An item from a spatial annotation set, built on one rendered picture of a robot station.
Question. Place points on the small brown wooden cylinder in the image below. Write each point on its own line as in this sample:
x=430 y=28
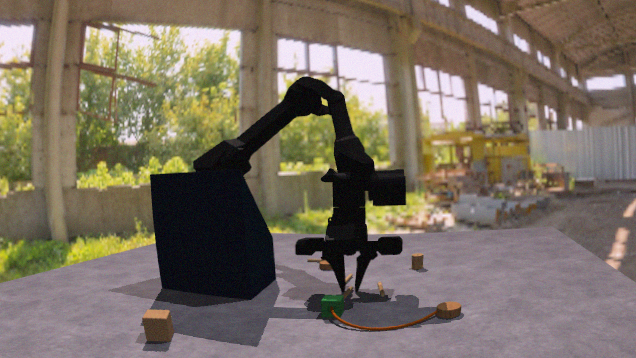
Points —
x=417 y=261

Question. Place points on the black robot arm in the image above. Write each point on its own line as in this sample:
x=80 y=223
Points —
x=356 y=172

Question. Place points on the brown wooden block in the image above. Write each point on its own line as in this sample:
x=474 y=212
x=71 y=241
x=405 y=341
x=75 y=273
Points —
x=158 y=325

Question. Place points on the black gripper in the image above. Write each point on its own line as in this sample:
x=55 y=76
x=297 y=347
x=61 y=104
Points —
x=384 y=246

